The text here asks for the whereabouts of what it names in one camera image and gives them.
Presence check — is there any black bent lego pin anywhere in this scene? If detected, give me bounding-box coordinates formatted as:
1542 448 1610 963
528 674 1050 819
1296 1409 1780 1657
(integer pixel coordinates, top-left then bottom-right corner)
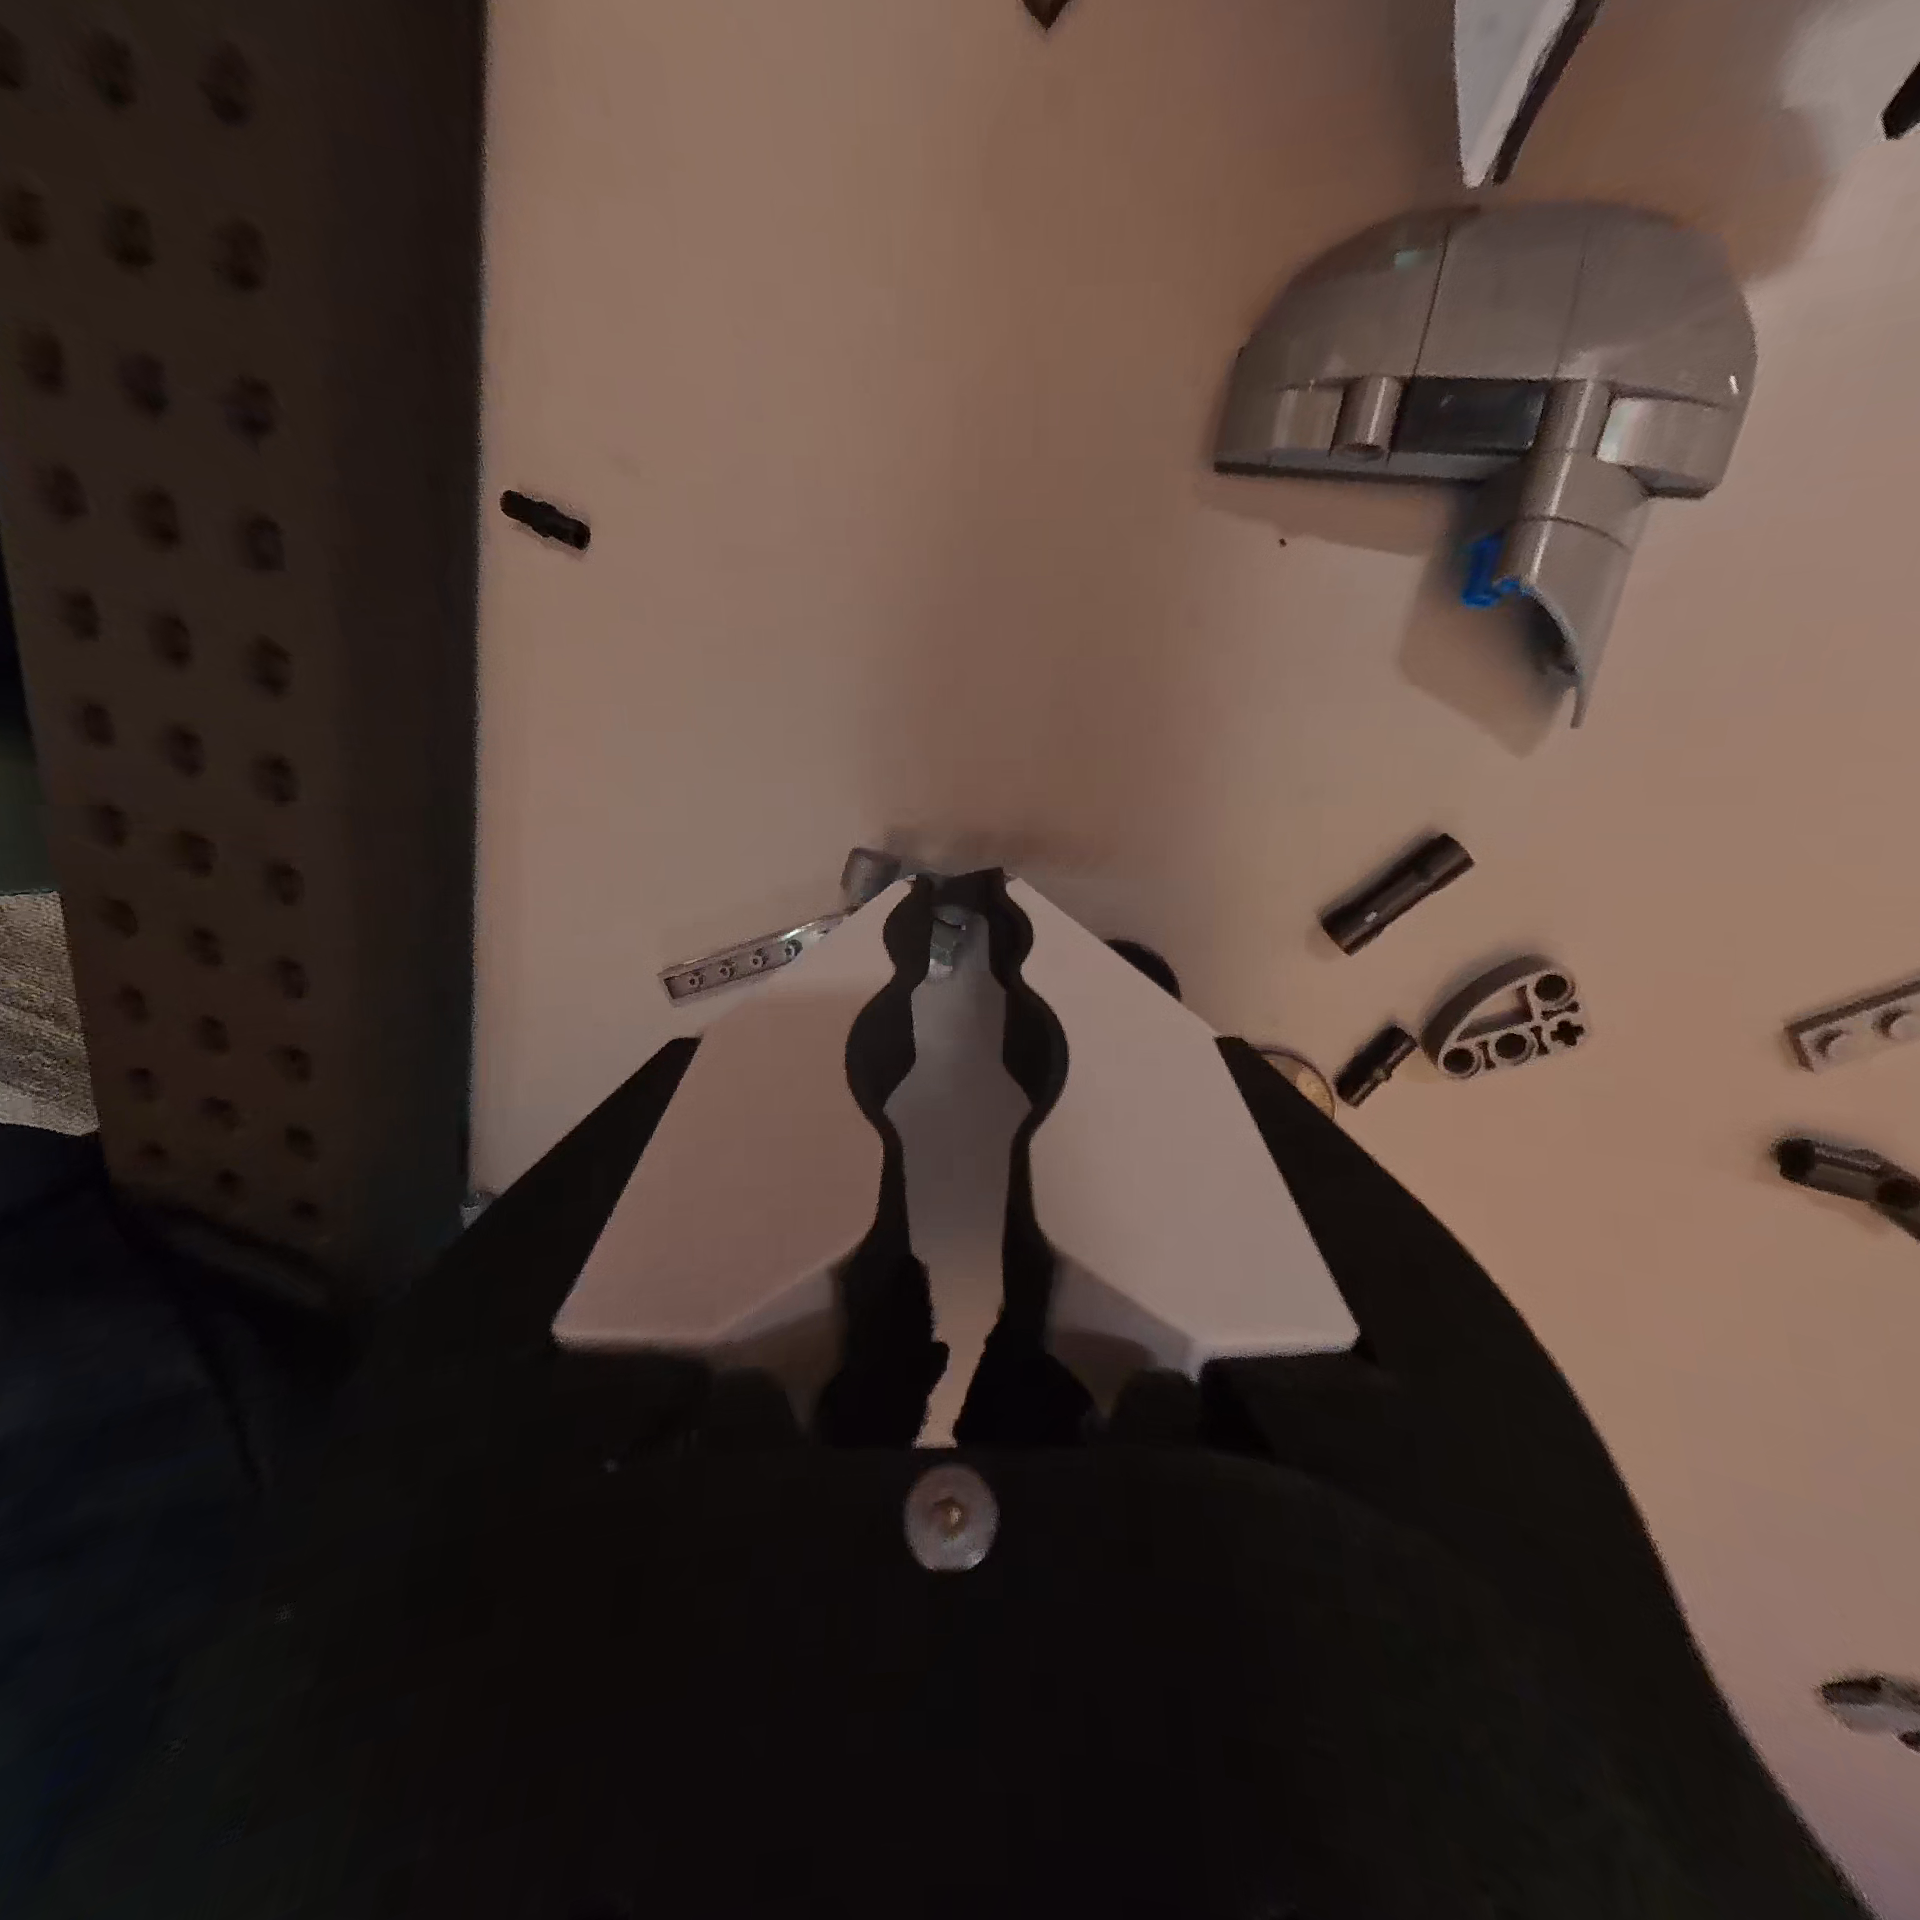
1321 833 1475 957

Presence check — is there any dark grey curved lego panel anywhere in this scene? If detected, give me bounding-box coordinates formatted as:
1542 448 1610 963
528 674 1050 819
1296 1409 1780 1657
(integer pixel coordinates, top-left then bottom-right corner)
1212 205 1760 505

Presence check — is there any long grey lego plate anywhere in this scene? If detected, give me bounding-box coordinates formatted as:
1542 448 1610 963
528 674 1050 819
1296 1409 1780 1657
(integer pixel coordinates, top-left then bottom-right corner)
656 901 849 1007
1785 976 1920 1070

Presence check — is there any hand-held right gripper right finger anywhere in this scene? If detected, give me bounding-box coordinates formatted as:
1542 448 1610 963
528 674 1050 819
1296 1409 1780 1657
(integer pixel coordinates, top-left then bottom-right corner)
990 876 1364 1427

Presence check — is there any black grey lego connector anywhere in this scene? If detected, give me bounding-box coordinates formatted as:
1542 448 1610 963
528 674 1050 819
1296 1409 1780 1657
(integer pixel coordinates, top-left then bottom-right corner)
1820 1672 1920 1752

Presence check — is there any grey holed lego beam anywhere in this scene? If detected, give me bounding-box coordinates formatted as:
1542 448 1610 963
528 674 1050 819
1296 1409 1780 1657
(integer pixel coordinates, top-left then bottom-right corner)
1416 955 1593 1084

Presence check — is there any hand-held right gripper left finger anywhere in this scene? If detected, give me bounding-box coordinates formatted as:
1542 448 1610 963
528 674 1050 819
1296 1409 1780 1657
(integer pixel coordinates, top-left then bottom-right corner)
551 882 923 1443

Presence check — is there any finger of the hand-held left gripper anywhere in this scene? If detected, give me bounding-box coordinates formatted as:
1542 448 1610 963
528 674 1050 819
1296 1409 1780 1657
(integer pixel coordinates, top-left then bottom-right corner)
1785 0 1920 145
1445 0 1603 191

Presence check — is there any short black lego pin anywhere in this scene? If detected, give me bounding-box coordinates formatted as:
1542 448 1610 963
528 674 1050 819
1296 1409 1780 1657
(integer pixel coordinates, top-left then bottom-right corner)
1330 1024 1422 1112

